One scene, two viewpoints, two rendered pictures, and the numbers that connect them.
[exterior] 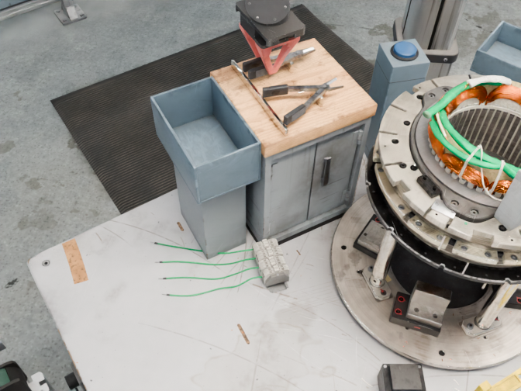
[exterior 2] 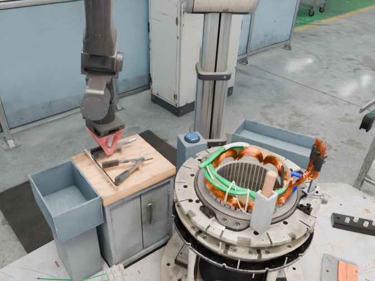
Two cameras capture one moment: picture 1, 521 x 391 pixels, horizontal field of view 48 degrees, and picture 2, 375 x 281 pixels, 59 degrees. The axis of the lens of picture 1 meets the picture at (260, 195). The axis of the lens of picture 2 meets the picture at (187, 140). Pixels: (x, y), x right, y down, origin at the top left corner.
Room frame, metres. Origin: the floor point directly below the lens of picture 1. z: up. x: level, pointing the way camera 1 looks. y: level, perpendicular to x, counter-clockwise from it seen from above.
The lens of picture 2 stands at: (0.02, -0.09, 1.59)
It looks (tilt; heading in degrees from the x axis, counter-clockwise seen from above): 34 degrees down; 350
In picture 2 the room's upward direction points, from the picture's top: 3 degrees clockwise
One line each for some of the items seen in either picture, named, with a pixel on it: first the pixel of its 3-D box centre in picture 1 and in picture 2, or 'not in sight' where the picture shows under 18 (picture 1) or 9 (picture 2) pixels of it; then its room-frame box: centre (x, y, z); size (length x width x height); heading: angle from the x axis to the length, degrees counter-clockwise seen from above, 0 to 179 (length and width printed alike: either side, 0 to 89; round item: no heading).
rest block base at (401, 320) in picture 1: (417, 313); not in sight; (0.45, -0.26, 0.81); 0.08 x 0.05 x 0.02; 71
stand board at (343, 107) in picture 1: (291, 93); (123, 165); (0.71, -0.05, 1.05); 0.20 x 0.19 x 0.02; 119
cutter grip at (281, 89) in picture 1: (275, 91); (110, 164); (0.68, -0.02, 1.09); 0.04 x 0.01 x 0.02; 104
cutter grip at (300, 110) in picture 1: (294, 114); (121, 176); (0.63, -0.05, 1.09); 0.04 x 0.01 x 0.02; 134
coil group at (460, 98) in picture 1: (468, 98); (226, 157); (0.63, -0.29, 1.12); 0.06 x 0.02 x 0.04; 119
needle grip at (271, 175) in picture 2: not in sight; (268, 185); (0.44, -0.31, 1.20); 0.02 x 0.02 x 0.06
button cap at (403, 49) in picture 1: (405, 49); (192, 136); (0.85, -0.25, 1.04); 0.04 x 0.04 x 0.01
